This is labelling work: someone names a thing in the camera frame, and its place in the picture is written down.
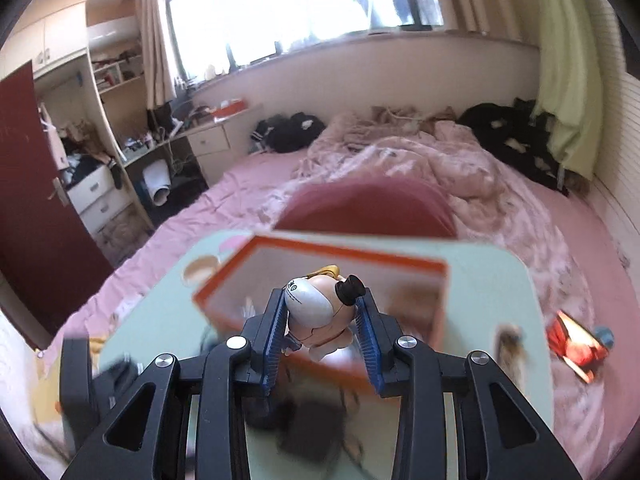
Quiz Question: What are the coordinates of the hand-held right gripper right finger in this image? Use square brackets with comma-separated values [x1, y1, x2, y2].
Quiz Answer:
[354, 285, 583, 480]

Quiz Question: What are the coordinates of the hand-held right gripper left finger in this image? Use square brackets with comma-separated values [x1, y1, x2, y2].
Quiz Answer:
[60, 287, 291, 480]

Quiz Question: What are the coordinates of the pig figurine with top hat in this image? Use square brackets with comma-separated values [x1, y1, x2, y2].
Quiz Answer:
[282, 267, 368, 363]

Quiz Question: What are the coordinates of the orange cardboard box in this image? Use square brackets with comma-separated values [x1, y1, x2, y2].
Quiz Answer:
[192, 236, 449, 392]

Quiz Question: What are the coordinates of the mint green desktop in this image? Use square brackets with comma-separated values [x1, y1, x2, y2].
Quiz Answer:
[97, 230, 556, 480]

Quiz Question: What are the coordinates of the black and red box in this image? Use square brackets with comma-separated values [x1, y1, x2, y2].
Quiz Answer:
[245, 395, 353, 461]

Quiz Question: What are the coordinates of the pile of candy wrappers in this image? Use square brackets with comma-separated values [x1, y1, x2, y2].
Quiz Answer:
[495, 325, 526, 376]

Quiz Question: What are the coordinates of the dark red door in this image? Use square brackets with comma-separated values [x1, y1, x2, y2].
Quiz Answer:
[0, 60, 116, 338]

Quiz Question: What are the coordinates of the white drawer unit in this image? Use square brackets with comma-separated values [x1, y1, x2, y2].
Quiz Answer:
[65, 162, 136, 233]

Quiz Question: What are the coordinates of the pink floral quilt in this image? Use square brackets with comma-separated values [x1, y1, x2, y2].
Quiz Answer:
[272, 105, 573, 311]

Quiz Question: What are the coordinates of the white rolled mat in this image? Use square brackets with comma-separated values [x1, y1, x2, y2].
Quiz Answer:
[142, 160, 173, 206]

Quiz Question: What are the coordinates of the smartphone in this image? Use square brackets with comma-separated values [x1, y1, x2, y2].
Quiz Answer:
[547, 310, 608, 383]

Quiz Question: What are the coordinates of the small black clothes pile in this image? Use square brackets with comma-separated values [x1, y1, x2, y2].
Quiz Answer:
[250, 111, 326, 153]

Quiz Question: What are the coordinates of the beige wooden desk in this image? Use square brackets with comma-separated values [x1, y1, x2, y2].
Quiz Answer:
[120, 102, 263, 188]

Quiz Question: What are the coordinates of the heap of mixed clothes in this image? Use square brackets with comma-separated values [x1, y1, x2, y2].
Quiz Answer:
[60, 120, 116, 181]

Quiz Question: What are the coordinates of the brown crumpled blanket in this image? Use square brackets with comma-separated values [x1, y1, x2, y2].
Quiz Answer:
[370, 105, 456, 131]

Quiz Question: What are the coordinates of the orange tray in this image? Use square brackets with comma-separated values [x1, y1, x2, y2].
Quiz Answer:
[212, 100, 248, 121]

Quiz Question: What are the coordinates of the white hanging bag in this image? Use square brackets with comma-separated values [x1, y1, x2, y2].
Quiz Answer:
[40, 102, 68, 168]

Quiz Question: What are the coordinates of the large black clothes pile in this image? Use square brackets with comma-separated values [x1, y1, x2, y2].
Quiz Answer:
[457, 97, 571, 196]

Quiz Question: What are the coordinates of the white slatted panel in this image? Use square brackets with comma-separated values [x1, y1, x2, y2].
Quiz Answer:
[565, 0, 640, 281]

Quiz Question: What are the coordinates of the window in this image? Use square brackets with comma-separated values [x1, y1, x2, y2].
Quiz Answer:
[165, 0, 446, 81]

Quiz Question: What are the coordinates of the light green hanging cloth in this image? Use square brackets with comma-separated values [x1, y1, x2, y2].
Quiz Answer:
[530, 0, 608, 181]

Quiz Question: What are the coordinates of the cluttered wall shelf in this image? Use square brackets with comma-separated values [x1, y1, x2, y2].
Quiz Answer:
[87, 15, 146, 111]

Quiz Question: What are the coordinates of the white wall cabinet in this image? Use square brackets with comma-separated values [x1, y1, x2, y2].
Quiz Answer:
[7, 0, 88, 78]

